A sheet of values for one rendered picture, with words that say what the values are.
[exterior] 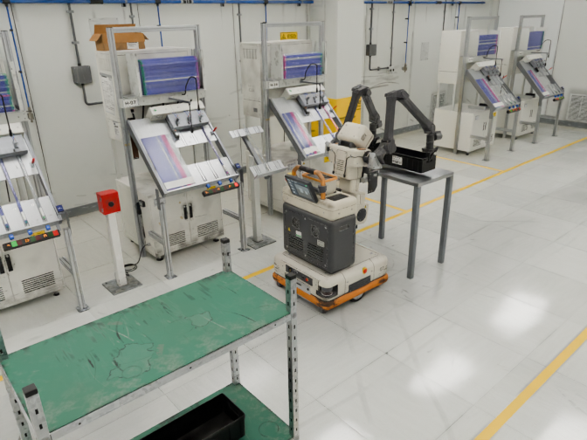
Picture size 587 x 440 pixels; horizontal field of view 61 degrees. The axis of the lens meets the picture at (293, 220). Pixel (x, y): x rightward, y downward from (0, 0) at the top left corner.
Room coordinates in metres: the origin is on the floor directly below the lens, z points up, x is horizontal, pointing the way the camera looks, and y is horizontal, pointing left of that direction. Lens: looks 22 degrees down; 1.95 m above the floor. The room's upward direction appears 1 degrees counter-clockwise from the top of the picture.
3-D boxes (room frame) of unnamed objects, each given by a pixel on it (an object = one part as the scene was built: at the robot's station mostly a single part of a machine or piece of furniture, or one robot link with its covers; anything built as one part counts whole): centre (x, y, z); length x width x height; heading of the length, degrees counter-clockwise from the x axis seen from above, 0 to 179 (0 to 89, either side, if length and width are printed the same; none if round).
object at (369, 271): (3.37, -0.27, 0.16); 0.67 x 0.64 x 0.25; 129
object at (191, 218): (4.28, 1.13, 0.31); 0.70 x 0.65 x 0.62; 131
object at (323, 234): (3.31, -0.20, 0.59); 0.55 x 0.34 x 0.83; 39
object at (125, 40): (4.38, 1.28, 1.82); 0.68 x 0.30 x 0.20; 131
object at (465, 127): (7.55, -2.66, 0.95); 1.36 x 0.82 x 1.90; 41
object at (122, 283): (3.46, 1.37, 0.39); 0.24 x 0.24 x 0.78; 41
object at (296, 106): (5.10, -0.10, 0.65); 1.01 x 0.73 x 1.29; 41
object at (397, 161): (3.85, -0.85, 0.90); 0.57 x 0.17 x 0.11; 39
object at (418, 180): (3.86, -0.87, 0.40); 0.70 x 0.45 x 0.80; 39
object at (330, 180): (3.30, -0.19, 0.87); 0.23 x 0.15 x 0.11; 39
